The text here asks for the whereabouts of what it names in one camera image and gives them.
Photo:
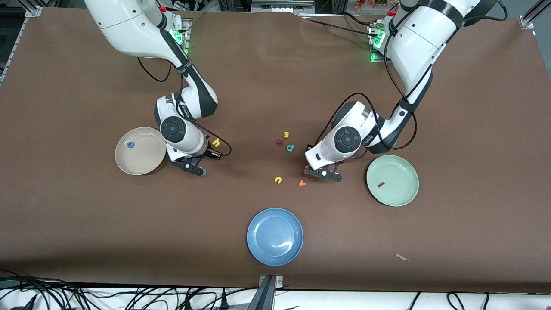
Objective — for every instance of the yellow letter h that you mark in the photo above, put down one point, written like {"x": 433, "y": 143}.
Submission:
{"x": 215, "y": 142}

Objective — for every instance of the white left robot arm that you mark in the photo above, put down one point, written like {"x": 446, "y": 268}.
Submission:
{"x": 417, "y": 43}

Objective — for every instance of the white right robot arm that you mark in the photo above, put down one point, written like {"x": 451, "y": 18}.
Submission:
{"x": 129, "y": 26}

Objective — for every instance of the beige brown plate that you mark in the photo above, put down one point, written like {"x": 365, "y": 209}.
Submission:
{"x": 142, "y": 157}

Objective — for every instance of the light green plate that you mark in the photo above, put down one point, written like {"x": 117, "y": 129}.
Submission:
{"x": 396, "y": 176}

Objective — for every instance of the blue plate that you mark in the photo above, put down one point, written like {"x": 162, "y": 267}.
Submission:
{"x": 274, "y": 237}

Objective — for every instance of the white paper scrap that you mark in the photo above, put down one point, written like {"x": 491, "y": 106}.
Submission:
{"x": 402, "y": 257}

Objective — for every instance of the grey equipment box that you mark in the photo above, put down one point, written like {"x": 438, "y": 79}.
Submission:
{"x": 280, "y": 6}

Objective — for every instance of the black power plug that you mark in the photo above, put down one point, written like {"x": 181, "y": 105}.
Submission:
{"x": 187, "y": 305}
{"x": 224, "y": 301}
{"x": 29, "y": 302}

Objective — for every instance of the orange flowers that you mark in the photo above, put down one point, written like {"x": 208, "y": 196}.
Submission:
{"x": 370, "y": 4}

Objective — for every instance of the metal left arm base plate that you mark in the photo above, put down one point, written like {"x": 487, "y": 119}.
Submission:
{"x": 374, "y": 59}

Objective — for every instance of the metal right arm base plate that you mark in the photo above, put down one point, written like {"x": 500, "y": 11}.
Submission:
{"x": 186, "y": 30}

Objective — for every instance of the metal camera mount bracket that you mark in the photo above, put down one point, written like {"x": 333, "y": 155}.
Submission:
{"x": 267, "y": 292}

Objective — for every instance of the aluminium frame profile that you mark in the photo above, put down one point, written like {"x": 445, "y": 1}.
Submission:
{"x": 528, "y": 20}
{"x": 33, "y": 10}

